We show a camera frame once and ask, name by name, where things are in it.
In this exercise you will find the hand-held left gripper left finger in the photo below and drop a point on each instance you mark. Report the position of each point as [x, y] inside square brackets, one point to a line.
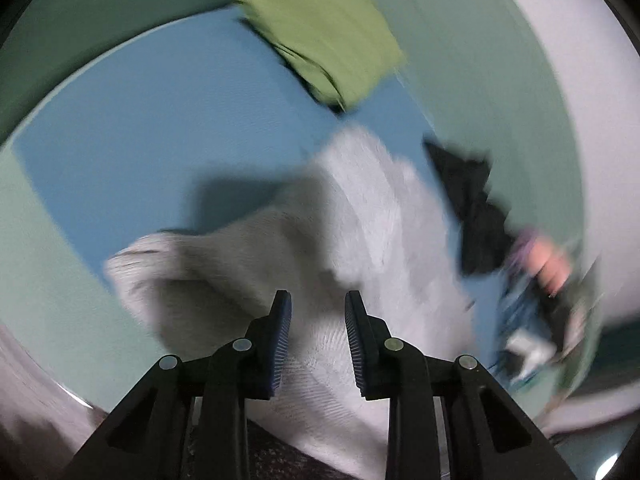
[280, 340]

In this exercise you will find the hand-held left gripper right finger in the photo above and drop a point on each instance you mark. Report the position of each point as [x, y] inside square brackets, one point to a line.
[356, 340]

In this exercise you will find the grey knitted sweater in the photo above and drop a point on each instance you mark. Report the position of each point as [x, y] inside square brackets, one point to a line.
[360, 220]

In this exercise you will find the black cloth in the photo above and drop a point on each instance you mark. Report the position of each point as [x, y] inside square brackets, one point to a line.
[475, 210]

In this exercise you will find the person's right hand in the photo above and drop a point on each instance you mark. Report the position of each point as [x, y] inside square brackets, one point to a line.
[550, 265]

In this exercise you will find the dark speckled cloth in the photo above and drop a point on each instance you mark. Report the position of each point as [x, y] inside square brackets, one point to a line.
[285, 452]

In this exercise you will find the blue mat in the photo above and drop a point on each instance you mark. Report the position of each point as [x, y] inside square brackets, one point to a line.
[150, 135]

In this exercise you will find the pale green bedsheet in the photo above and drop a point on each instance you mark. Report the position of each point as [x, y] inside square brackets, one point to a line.
[475, 60]

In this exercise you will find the lime green folded cloth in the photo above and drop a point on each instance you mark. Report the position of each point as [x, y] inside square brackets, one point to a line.
[330, 35]

